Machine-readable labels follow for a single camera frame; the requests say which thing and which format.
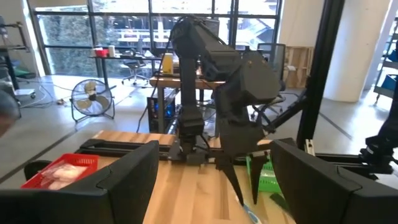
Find bagged blue white toothbrush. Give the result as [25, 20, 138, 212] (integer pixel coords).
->
[242, 203, 262, 224]

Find black window frame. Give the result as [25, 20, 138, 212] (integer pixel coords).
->
[26, 0, 284, 78]

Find blue storage bin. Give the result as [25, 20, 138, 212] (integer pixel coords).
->
[381, 74, 398, 91]

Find bagged white cotton swabs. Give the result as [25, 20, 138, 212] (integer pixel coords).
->
[42, 164, 88, 182]
[46, 179, 73, 190]

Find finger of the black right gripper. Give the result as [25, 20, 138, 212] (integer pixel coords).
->
[249, 152, 270, 205]
[216, 155, 246, 207]

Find black mesh office chair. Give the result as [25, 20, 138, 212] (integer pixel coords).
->
[251, 42, 287, 123]

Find yellow bottle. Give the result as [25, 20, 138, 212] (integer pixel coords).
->
[162, 52, 174, 75]

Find black equipment cart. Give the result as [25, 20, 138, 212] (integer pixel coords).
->
[0, 15, 32, 91]

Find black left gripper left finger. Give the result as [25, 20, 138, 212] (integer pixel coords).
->
[70, 140, 160, 224]

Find black lit computer tower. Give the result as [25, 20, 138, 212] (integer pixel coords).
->
[146, 95, 177, 133]

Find black floor fan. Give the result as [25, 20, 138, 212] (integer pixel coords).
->
[70, 78, 116, 123]

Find metal shelving rack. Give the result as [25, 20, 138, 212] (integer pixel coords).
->
[373, 18, 398, 102]

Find black background desk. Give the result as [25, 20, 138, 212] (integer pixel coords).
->
[88, 54, 163, 88]

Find black table clamp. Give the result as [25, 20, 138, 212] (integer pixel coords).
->
[24, 160, 52, 181]

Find wooden crate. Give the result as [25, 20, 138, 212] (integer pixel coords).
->
[284, 45, 315, 89]

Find green plastic basket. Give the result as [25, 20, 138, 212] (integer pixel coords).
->
[245, 154, 282, 193]

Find white pillar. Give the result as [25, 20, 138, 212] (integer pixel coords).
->
[323, 0, 393, 103]

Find wooden top background table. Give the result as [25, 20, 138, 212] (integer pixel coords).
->
[149, 75, 225, 135]

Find red plastic basket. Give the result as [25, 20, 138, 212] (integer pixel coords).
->
[21, 153, 100, 190]

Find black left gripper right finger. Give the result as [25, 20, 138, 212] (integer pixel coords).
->
[270, 139, 389, 224]

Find black hanging cable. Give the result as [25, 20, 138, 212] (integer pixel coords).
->
[136, 18, 175, 133]

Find person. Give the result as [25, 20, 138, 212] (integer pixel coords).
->
[0, 90, 20, 138]

